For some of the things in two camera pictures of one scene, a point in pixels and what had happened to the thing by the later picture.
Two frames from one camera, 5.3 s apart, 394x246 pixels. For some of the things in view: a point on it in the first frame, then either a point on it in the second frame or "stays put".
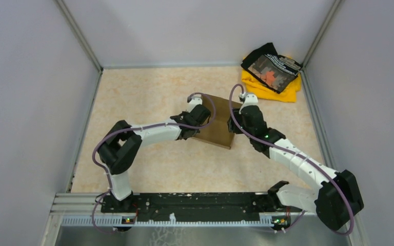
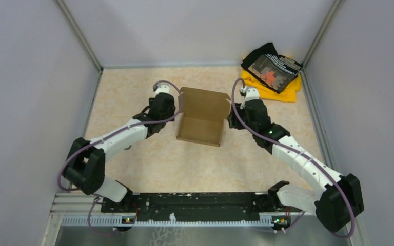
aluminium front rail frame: x=86 y=209 stays put
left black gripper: x=184 y=114 → x=172 y=111
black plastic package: x=274 y=71 stays put
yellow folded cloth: x=255 y=89 stays put
